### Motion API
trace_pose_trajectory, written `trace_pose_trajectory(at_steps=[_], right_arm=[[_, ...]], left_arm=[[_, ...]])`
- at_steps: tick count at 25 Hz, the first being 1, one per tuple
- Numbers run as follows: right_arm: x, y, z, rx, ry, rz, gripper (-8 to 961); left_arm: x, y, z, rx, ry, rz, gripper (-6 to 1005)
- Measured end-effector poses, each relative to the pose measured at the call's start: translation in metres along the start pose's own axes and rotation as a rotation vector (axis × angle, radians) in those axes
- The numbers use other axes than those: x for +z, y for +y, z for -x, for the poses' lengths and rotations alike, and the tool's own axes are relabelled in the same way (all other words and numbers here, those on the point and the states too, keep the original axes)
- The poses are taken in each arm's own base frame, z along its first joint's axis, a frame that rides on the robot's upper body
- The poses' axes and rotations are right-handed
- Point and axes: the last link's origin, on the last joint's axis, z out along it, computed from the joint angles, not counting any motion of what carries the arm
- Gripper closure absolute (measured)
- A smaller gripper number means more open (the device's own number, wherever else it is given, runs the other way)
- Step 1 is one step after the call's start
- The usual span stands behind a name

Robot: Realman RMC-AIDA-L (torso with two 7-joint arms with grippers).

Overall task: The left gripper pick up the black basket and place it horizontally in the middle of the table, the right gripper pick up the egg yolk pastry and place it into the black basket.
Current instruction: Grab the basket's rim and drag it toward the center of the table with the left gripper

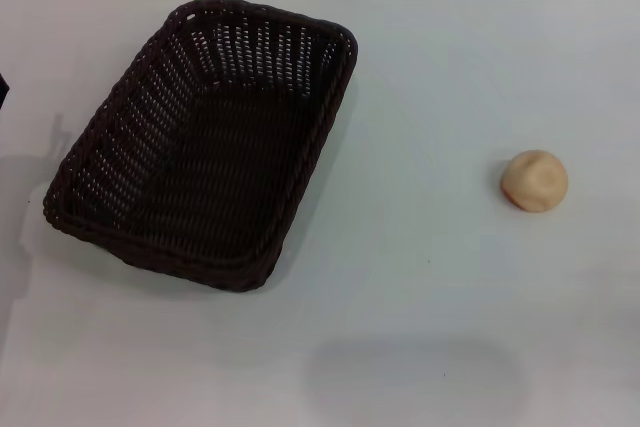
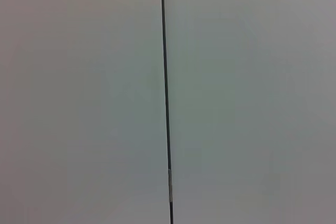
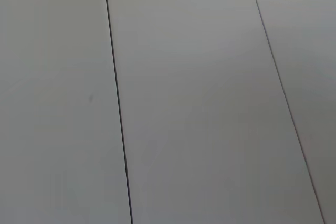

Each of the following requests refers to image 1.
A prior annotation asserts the black woven rectangular basket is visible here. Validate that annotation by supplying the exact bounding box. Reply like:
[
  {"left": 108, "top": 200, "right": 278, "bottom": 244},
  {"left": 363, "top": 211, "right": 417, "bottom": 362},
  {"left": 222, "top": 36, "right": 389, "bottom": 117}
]
[{"left": 41, "top": 0, "right": 360, "bottom": 294}]

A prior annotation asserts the round beige bread bun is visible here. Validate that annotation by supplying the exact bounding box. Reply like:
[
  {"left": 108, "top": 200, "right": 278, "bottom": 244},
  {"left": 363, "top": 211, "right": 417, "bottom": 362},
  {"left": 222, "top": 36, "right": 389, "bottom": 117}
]
[{"left": 500, "top": 149, "right": 570, "bottom": 213}]

